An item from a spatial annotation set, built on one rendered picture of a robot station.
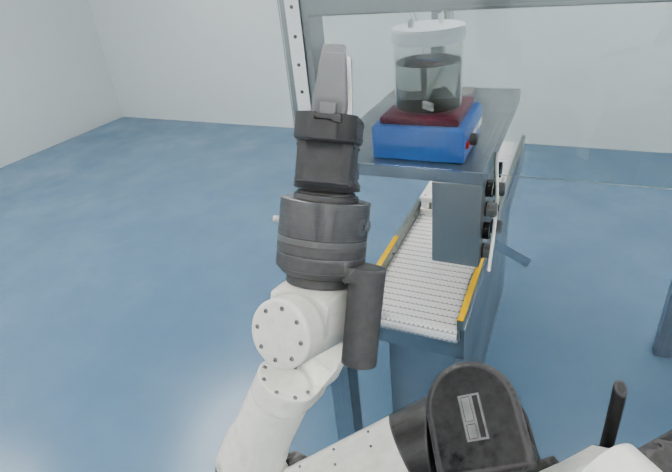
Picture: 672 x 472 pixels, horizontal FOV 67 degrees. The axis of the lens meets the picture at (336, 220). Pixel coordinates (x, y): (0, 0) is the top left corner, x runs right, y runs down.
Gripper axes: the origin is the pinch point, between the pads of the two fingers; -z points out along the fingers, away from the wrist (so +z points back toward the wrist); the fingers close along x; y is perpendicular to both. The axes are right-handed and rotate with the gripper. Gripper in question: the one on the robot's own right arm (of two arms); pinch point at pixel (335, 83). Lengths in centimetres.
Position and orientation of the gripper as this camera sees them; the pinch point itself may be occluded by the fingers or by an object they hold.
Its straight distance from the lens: 50.0
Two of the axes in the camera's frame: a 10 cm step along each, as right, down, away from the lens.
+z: -0.9, 9.9, 1.3
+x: -1.2, 1.2, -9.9
